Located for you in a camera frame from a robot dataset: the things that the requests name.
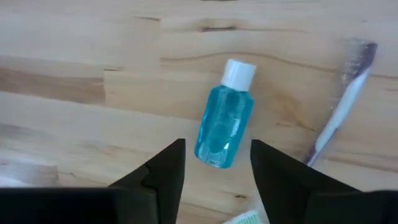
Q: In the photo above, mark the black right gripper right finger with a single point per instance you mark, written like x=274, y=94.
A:
x=280, y=186

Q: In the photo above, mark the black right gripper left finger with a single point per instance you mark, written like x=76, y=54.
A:
x=163, y=186

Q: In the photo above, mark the green toothbrush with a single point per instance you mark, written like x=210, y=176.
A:
x=245, y=218

